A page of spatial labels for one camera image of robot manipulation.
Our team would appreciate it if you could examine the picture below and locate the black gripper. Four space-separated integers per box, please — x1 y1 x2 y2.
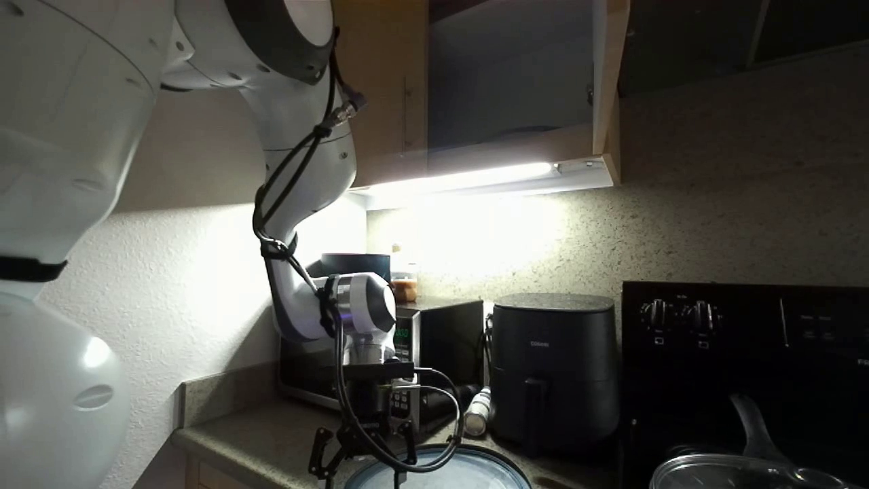
306 361 419 482

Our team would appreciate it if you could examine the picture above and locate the blue rimmed glass lid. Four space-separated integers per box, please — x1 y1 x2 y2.
342 445 532 489

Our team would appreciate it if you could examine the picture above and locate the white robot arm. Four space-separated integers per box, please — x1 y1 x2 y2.
0 0 393 489

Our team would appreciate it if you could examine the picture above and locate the under cabinet light strip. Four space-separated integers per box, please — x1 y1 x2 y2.
350 159 616 210

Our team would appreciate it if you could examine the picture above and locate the wooden open cabinet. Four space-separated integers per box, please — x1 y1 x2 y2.
334 0 632 187

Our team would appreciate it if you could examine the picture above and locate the steel pot with lid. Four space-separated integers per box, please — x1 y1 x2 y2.
649 394 862 489

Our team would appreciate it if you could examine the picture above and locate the stainless steel microwave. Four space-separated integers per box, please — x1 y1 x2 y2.
277 303 487 432

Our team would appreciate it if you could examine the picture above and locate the white spice bottle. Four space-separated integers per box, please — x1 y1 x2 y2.
465 387 495 441

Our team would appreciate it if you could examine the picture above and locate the jar with amber contents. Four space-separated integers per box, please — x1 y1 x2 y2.
392 269 419 304

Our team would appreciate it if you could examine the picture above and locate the dark bowl on microwave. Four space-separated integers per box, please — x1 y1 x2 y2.
306 252 392 282

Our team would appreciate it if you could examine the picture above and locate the black air fryer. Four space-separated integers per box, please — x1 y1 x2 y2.
490 293 620 456

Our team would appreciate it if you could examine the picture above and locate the black stove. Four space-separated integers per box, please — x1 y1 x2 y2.
620 280 869 489

